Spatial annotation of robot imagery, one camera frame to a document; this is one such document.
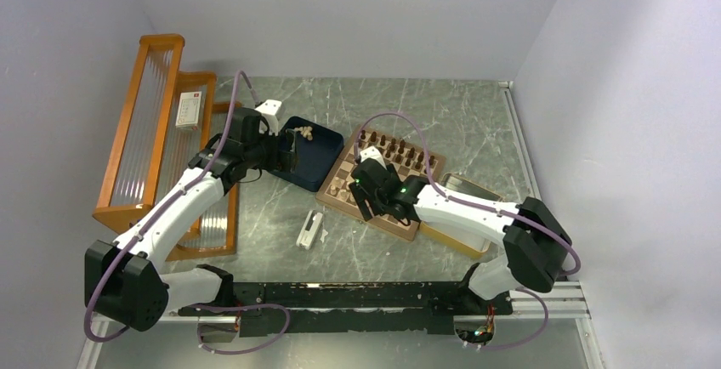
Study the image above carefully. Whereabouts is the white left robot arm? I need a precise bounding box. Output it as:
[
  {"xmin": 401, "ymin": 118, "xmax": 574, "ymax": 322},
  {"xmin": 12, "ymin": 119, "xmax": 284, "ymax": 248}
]
[{"xmin": 84, "ymin": 100, "xmax": 298, "ymax": 332}]

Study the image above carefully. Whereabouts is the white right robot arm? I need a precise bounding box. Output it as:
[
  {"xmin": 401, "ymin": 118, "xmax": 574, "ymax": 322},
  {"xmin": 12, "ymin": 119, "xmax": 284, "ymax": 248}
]
[{"xmin": 349, "ymin": 159, "xmax": 572, "ymax": 313}]

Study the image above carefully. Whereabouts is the pile of light chess pieces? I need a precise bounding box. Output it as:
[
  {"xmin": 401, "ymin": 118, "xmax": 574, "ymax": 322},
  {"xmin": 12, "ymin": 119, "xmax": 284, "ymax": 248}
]
[{"xmin": 296, "ymin": 126, "xmax": 314, "ymax": 141}]

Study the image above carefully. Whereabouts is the dark blue tray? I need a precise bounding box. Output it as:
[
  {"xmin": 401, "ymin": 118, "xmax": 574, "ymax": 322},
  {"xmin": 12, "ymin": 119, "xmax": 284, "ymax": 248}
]
[{"xmin": 270, "ymin": 116, "xmax": 344, "ymax": 192}]

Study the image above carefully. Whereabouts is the wooden chessboard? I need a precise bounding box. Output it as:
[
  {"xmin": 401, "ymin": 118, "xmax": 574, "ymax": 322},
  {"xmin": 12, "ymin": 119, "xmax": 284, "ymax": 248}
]
[{"xmin": 315, "ymin": 125, "xmax": 446, "ymax": 243}]

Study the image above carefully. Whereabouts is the white stapler-like device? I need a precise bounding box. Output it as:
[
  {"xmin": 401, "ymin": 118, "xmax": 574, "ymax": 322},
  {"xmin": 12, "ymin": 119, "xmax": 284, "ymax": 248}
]
[{"xmin": 296, "ymin": 210, "xmax": 324, "ymax": 250}]

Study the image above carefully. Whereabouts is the yellow tray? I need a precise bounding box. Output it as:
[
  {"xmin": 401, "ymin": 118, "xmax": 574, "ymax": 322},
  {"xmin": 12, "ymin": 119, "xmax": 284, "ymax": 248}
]
[{"xmin": 414, "ymin": 173, "xmax": 509, "ymax": 259}]

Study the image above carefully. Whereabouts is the white card box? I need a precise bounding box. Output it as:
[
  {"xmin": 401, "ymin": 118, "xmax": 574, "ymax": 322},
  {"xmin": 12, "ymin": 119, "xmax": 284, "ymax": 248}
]
[{"xmin": 175, "ymin": 91, "xmax": 202, "ymax": 129}]

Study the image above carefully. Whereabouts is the orange wooden rack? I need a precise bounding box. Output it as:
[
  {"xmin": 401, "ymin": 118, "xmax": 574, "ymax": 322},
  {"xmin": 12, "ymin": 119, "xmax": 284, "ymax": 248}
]
[{"xmin": 93, "ymin": 34, "xmax": 229, "ymax": 235}]

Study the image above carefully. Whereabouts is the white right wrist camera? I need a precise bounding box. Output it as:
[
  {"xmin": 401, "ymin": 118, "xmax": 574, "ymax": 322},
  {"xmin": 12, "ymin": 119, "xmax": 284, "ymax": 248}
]
[{"xmin": 359, "ymin": 146, "xmax": 386, "ymax": 168}]

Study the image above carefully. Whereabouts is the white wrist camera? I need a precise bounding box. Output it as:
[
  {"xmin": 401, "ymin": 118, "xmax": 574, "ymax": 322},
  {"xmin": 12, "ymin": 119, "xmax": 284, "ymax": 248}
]
[
  {"xmin": 359, "ymin": 146, "xmax": 386, "ymax": 168},
  {"xmin": 254, "ymin": 99, "xmax": 285, "ymax": 135}
]

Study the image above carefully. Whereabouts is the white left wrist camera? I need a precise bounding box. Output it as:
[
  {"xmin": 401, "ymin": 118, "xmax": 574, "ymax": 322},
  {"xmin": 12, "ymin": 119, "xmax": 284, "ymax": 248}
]
[{"xmin": 254, "ymin": 99, "xmax": 285, "ymax": 135}]

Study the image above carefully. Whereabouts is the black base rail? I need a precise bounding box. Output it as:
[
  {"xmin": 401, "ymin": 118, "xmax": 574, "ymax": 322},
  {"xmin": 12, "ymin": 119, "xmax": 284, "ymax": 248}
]
[{"xmin": 178, "ymin": 281, "xmax": 514, "ymax": 338}]

